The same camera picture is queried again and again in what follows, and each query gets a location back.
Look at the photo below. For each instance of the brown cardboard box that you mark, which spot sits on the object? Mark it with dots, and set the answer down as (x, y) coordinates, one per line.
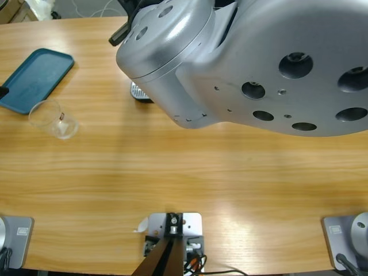
(10, 10)

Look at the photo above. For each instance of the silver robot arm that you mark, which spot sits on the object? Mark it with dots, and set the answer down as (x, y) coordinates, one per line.
(258, 57)

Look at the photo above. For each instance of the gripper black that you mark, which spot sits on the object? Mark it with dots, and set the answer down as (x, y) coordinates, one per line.
(130, 7)

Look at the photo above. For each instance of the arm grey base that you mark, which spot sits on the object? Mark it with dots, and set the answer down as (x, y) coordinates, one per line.
(345, 238)
(17, 241)

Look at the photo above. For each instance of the white plastic bag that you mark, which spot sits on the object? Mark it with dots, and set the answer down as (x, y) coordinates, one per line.
(38, 8)

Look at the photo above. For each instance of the small black floor object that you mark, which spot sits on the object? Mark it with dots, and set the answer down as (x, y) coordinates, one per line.
(54, 14)

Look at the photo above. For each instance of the clear drinking glass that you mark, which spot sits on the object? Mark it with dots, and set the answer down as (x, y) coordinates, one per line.
(54, 126)

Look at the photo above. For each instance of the white paper tab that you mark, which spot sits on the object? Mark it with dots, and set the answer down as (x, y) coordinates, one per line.
(142, 225)

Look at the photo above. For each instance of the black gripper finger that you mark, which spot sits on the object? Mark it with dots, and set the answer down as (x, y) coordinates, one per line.
(3, 92)

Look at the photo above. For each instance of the white block with dark post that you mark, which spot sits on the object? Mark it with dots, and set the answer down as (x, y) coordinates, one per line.
(191, 227)

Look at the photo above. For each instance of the blue rectangular plastic tray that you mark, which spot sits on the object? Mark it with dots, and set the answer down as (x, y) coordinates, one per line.
(37, 74)

